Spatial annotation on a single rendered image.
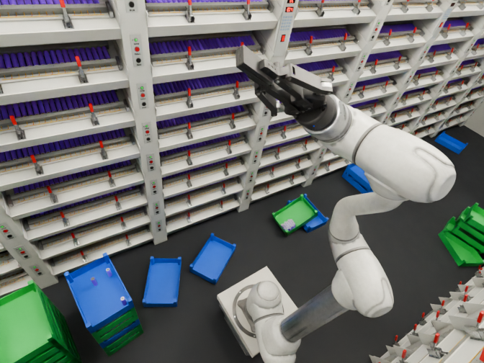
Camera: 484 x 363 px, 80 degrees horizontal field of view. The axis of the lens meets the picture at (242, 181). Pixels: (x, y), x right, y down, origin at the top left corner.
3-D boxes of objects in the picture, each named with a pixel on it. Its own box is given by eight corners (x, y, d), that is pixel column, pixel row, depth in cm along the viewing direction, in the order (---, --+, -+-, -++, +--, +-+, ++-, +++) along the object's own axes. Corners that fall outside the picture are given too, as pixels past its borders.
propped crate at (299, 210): (287, 236, 225) (286, 232, 219) (272, 217, 236) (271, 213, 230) (317, 215, 230) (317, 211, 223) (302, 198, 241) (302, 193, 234)
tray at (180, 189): (245, 173, 205) (249, 167, 196) (163, 199, 178) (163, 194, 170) (233, 149, 210) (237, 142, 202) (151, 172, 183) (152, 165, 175)
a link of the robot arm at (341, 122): (348, 95, 60) (337, 83, 56) (354, 135, 58) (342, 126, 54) (310, 110, 66) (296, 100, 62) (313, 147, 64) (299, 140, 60)
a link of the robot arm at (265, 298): (270, 289, 162) (279, 271, 147) (279, 323, 150) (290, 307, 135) (242, 293, 158) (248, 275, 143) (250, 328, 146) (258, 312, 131)
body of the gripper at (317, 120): (298, 104, 62) (273, 86, 55) (336, 88, 56) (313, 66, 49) (301, 136, 60) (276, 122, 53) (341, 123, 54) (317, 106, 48)
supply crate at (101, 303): (135, 306, 137) (132, 299, 131) (91, 334, 126) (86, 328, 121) (109, 259, 151) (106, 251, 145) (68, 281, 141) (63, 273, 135)
